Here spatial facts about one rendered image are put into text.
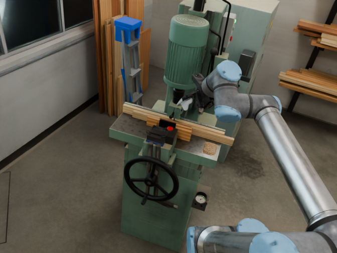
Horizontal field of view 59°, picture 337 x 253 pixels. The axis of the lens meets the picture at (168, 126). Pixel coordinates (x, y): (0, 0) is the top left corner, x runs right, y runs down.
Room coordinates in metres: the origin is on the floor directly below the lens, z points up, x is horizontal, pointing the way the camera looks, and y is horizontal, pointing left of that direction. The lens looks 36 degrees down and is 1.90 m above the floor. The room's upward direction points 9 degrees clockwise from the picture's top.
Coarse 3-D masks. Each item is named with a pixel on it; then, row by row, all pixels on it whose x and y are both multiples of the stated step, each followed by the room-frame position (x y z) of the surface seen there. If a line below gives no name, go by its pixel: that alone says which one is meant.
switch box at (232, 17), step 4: (224, 16) 1.59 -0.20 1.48; (232, 16) 1.61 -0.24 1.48; (224, 20) 1.58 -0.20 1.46; (232, 20) 1.58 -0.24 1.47; (224, 24) 1.58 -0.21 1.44; (228, 24) 1.58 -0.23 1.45; (232, 24) 1.58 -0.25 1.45; (220, 28) 1.59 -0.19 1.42; (224, 28) 1.58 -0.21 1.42; (228, 28) 1.58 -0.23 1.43; (232, 28) 1.60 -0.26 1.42; (220, 32) 1.59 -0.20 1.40; (228, 32) 1.58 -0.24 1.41; (228, 36) 1.58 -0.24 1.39; (228, 40) 1.58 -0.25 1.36; (220, 44) 1.58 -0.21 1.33; (224, 44) 1.58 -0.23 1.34; (228, 44) 1.61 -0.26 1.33
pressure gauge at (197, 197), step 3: (198, 192) 1.09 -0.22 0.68; (201, 192) 1.09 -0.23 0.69; (198, 195) 1.07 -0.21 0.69; (201, 195) 1.07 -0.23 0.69; (204, 195) 1.07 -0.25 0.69; (195, 198) 1.07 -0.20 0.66; (198, 198) 1.07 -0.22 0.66; (201, 198) 1.07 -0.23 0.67; (204, 198) 1.07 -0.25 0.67; (198, 201) 1.07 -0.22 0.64; (201, 201) 1.07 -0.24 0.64; (204, 201) 1.06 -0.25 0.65
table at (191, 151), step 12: (120, 120) 1.34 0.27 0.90; (132, 120) 1.35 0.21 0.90; (144, 120) 1.37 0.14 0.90; (120, 132) 1.24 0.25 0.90; (132, 132) 1.25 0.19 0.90; (144, 132) 1.27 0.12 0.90; (180, 144) 1.21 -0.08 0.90; (192, 144) 1.23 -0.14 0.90; (216, 144) 1.26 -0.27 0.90; (180, 156) 1.16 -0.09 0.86; (192, 156) 1.15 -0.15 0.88; (204, 156) 1.14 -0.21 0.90; (216, 156) 1.16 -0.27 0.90
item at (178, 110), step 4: (172, 100) 1.36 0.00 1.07; (172, 104) 1.32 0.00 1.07; (176, 104) 1.32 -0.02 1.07; (180, 104) 1.33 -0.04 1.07; (168, 108) 1.30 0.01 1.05; (172, 108) 1.30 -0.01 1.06; (176, 108) 1.29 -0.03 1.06; (180, 108) 1.29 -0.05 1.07; (168, 112) 1.30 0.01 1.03; (172, 112) 1.30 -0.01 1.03; (176, 112) 1.29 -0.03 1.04; (180, 112) 1.29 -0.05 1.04; (176, 116) 1.29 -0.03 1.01; (180, 116) 1.31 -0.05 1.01
